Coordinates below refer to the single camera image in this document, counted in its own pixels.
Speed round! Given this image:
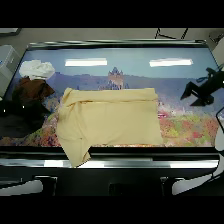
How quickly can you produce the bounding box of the black metal stand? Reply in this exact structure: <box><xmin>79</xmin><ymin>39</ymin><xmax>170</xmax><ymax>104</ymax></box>
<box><xmin>154</xmin><ymin>27</ymin><xmax>190</xmax><ymax>41</ymax></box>

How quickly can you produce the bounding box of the brown garment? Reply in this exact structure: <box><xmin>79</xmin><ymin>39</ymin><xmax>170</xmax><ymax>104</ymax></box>
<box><xmin>12</xmin><ymin>76</ymin><xmax>56</xmax><ymax>105</ymax></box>

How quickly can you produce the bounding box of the white garment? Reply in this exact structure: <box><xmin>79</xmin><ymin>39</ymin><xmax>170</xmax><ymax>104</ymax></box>
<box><xmin>18</xmin><ymin>59</ymin><xmax>56</xmax><ymax>81</ymax></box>

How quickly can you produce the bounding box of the dark grey garment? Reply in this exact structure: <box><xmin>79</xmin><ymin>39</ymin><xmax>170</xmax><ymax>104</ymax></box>
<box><xmin>0</xmin><ymin>98</ymin><xmax>52</xmax><ymax>138</ymax></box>

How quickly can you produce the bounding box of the silver frame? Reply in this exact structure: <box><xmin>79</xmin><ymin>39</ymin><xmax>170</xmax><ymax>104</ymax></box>
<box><xmin>0</xmin><ymin>151</ymin><xmax>224</xmax><ymax>197</ymax></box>

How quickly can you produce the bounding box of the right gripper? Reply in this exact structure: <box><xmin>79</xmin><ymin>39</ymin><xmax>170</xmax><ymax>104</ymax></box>
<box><xmin>180</xmin><ymin>77</ymin><xmax>219</xmax><ymax>107</ymax></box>

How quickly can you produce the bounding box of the yellow garment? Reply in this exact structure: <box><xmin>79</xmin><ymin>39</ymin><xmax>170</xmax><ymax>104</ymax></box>
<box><xmin>55</xmin><ymin>87</ymin><xmax>165</xmax><ymax>169</ymax></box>

